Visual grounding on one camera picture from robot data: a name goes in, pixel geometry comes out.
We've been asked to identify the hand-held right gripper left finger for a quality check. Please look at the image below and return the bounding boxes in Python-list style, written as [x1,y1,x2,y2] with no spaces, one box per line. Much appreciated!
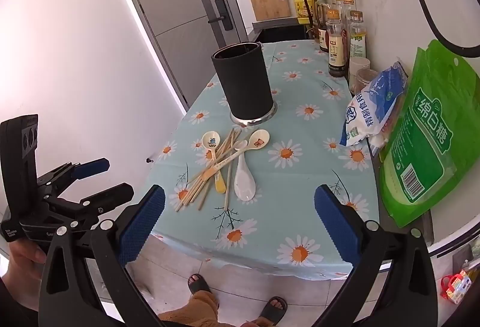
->
[37,184,167,327]

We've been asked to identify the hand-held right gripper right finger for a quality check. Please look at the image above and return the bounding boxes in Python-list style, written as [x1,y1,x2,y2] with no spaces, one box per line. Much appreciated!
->
[313,184,447,327]

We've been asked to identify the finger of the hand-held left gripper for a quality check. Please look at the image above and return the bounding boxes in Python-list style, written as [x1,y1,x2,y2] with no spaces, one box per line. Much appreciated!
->
[37,157,110,190]
[45,182,135,234]

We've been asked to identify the bundle of wooden chopsticks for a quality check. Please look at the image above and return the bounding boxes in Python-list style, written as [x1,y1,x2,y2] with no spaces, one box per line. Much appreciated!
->
[176,127,242,213]

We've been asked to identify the large white ceramic spoon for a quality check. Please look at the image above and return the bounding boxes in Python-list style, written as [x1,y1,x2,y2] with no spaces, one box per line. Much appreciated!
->
[234,151,257,201]

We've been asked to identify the cartoon spoon with yellow handle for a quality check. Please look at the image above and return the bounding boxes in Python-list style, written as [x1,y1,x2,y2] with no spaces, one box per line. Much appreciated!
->
[202,130,228,195]

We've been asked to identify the cartoon spoon with orange handle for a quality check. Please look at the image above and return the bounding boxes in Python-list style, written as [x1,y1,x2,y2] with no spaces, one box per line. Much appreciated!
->
[200,129,271,181]

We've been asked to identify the small plain cream spoon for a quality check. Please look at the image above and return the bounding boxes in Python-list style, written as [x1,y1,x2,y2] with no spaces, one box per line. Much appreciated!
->
[210,140,249,172]

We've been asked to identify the black cylindrical utensil holder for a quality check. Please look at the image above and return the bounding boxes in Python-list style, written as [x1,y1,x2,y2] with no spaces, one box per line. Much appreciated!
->
[211,42,278,126]

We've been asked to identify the person's left hand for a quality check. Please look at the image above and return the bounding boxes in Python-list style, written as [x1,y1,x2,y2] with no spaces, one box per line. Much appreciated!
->
[0,237,47,298]

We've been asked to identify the person's left foot black sandal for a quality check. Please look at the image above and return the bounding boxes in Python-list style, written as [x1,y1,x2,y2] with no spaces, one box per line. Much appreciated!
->
[187,273,214,298]

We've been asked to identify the person's foot black sandal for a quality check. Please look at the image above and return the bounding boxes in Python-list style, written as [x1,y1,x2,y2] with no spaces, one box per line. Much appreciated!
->
[249,296,289,327]
[187,273,214,298]

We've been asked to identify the clear plastic food packet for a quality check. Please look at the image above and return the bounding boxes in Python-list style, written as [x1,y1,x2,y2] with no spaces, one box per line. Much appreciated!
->
[369,94,407,163]

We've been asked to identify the person's tan pants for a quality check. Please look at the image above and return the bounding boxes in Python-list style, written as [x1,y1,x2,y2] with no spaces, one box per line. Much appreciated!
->
[159,291,220,327]

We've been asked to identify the person's right foot black sandal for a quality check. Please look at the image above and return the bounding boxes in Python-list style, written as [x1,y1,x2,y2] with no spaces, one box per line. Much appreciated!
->
[249,296,289,327]

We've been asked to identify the daisy print blue tablecloth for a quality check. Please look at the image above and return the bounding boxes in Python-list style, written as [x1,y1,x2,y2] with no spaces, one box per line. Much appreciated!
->
[152,39,381,281]

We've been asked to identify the green sugar bag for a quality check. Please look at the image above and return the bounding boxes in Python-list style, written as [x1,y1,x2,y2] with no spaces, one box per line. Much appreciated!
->
[379,39,480,229]

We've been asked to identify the blue and white salt bag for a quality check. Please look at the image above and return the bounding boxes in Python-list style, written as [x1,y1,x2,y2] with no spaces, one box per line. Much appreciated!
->
[339,61,409,148]

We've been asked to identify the clear spice jar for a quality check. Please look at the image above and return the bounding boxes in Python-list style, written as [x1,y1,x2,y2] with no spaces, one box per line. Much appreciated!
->
[355,69,379,93]
[349,58,372,95]

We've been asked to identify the row of condiment bottles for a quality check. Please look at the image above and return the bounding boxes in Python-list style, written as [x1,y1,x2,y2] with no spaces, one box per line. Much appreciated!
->
[309,0,368,78]

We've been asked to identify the dark kitchen sink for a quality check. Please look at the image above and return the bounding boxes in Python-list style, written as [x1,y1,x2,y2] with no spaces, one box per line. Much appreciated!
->
[252,21,316,44]

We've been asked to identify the yellow detergent bottle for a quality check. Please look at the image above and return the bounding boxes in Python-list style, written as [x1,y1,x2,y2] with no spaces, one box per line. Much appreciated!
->
[292,0,314,21]

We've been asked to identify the black door lock handle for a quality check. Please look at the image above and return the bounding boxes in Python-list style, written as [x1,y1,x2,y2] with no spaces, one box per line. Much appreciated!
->
[207,0,233,31]

